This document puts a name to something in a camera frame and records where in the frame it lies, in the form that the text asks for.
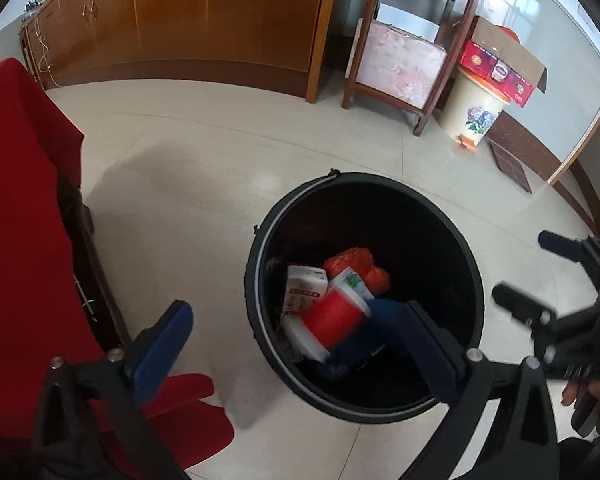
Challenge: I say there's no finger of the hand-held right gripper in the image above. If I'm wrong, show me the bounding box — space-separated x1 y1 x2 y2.
492 282 600 342
537 230 600 286

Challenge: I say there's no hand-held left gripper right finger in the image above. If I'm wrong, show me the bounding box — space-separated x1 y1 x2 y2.
397 301 561 480

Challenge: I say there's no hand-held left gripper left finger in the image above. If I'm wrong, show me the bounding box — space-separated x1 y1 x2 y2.
32 300 196 480

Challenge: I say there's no red canister with white lid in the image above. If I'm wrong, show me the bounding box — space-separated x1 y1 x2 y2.
300 287 372 364

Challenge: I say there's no green and white carton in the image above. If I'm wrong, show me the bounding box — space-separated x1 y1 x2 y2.
327 266 376 306

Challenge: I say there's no black plastic bucket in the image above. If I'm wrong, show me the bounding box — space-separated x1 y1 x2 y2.
243 169 484 426

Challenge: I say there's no orange plastic bag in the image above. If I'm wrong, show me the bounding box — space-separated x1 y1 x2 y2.
322 246 392 295

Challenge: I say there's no small red and white box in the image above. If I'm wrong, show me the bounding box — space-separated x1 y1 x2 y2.
282 265 330 317

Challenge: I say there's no person's right hand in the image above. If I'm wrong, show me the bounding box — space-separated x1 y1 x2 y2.
560 375 600 437

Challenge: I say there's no brown floor scale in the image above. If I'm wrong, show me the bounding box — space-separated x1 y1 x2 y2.
487 137 534 195

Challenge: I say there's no person's dark clothed leg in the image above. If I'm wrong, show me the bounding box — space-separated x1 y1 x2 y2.
555 435 600 480

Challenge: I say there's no cream floral pedal bin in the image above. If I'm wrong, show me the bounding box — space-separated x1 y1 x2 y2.
439 67 511 151

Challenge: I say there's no red tablecloth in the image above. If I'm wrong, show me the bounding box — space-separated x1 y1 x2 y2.
0 57 235 466

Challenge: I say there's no red cardboard box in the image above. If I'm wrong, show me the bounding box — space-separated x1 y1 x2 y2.
457 15 550 109

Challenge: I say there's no white board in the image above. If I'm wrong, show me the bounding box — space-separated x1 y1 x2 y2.
377 2 444 44

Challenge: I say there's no long wooden cabinet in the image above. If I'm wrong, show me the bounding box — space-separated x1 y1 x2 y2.
19 0 341 104

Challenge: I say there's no dark wooden side table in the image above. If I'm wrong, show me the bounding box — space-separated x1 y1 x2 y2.
19 22 39 76

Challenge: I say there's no wooden door frame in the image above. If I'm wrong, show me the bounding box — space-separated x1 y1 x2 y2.
547 90 600 251

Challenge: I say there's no white charger cable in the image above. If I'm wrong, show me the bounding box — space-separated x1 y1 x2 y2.
32 10 56 86

